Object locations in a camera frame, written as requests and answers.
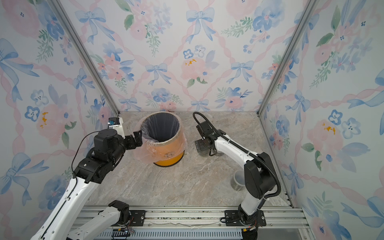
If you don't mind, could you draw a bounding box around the right aluminium corner post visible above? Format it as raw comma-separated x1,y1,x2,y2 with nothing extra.
257,0,318,118

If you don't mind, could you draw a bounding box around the aluminium frame rail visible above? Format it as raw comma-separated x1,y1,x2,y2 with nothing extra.
64,206,316,240

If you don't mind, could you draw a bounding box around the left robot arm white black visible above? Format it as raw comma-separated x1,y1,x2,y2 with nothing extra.
32,129,143,240

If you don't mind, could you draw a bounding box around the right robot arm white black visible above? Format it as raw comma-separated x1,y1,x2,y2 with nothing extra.
197,121,282,227

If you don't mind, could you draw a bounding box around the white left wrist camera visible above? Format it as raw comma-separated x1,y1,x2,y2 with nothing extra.
108,117,125,138

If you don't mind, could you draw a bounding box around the orange trash bin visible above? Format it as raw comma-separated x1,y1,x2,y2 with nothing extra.
140,111,187,168

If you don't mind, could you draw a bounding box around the left aluminium corner post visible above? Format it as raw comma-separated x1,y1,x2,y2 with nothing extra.
48,0,120,117

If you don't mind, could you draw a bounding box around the aluminium corner post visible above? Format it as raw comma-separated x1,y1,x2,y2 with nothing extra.
257,0,318,118
48,0,120,117

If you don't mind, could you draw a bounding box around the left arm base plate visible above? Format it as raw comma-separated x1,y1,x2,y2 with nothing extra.
127,210,146,227

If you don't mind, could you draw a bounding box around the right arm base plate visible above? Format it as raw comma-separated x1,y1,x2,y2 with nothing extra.
220,210,267,228

